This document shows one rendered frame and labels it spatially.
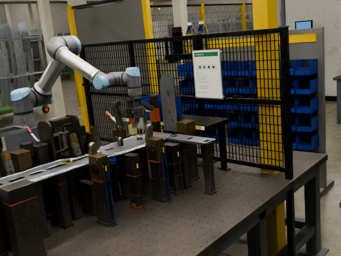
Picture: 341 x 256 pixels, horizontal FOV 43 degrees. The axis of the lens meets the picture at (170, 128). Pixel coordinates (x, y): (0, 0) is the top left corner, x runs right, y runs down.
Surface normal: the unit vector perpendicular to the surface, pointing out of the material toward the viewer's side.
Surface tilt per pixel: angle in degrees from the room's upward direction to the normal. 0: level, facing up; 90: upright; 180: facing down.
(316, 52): 90
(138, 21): 90
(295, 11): 90
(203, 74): 90
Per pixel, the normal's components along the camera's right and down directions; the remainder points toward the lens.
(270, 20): 0.72, 0.08
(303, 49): -0.63, 0.22
